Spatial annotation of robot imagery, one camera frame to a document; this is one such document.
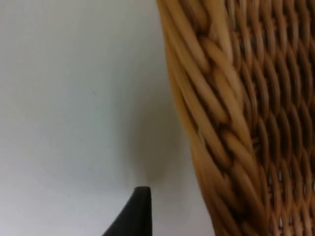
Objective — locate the pale brown wicker basket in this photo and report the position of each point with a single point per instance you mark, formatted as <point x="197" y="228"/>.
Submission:
<point x="246" y="118"/>

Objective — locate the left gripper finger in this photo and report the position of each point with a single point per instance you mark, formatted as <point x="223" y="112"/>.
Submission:
<point x="137" y="216"/>

